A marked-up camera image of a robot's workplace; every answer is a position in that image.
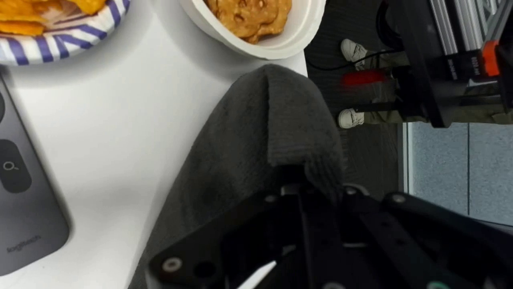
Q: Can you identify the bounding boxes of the brown pretzel crisps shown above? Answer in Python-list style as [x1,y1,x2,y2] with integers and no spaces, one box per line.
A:
[205,0,294,44]

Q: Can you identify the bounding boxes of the orange tortilla chips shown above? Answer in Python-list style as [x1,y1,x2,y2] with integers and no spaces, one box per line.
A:
[0,0,108,38]

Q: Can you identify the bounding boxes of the black cloth rag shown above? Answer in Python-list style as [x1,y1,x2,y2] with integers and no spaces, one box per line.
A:
[126,62,346,289]

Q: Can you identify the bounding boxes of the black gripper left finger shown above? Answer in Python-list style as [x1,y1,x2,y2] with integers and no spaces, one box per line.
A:
[145,165,322,289]

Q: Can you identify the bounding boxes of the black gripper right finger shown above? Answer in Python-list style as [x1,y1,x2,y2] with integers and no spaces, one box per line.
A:
[318,182,513,289]

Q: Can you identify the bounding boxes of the grey remote control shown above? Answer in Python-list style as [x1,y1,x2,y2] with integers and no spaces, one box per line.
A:
[0,70,72,277]

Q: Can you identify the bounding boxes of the white round bowl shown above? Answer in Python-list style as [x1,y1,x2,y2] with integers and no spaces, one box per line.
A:
[177,0,326,60]

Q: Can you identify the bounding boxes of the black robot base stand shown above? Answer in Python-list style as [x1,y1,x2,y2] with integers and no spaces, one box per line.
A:
[373,0,513,129]

